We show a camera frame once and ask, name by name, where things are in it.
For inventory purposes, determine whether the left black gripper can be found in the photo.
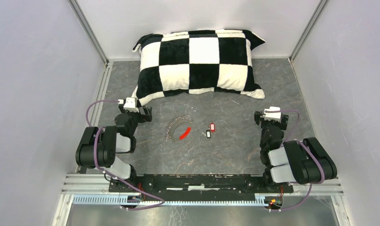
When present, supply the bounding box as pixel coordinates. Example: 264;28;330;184
119;105;152;136

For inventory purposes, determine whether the metal keyring with red handle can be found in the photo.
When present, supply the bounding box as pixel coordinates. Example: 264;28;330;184
165;115;194;143

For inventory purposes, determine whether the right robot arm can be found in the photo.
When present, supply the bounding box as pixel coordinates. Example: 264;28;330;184
254;107;338;192

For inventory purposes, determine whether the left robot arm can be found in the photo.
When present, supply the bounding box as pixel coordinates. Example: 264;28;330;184
75;105;152;192

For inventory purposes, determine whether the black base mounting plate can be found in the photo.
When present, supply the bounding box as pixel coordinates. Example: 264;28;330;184
109;174;294;202

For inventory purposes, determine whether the black white checkered pillow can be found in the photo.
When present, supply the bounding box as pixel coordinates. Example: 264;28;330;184
132;29;265;106

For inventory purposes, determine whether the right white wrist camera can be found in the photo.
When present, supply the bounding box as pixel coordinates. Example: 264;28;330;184
261;106;282;122

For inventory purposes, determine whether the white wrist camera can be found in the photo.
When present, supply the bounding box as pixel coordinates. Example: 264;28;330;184
261;106;282;122
118;97;140;113

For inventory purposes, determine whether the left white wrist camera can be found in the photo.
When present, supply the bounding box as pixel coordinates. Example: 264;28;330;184
118;97;140;113

